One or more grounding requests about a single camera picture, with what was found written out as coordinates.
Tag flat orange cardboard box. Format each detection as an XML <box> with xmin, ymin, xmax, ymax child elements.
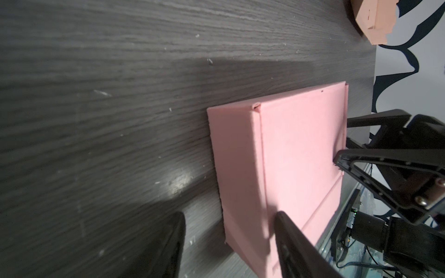
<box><xmin>350</xmin><ymin>0</ymin><xmax>399</xmax><ymax>45</ymax></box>

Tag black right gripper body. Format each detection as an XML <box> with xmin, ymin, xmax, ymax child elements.
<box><xmin>349</xmin><ymin>112</ymin><xmax>445</xmax><ymax>278</ymax></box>

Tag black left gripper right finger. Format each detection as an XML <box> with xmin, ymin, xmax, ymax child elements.
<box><xmin>273</xmin><ymin>212</ymin><xmax>341</xmax><ymax>278</ymax></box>

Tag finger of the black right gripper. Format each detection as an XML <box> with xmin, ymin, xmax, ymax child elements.
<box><xmin>334</xmin><ymin>148</ymin><xmax>445</xmax><ymax>225</ymax></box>
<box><xmin>346</xmin><ymin>109</ymin><xmax>411</xmax><ymax>149</ymax></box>

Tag pink cardboard box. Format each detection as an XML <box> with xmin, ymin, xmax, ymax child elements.
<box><xmin>207</xmin><ymin>82</ymin><xmax>348</xmax><ymax>278</ymax></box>

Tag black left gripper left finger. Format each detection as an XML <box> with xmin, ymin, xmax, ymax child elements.
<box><xmin>120</xmin><ymin>212</ymin><xmax>186</xmax><ymax>278</ymax></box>

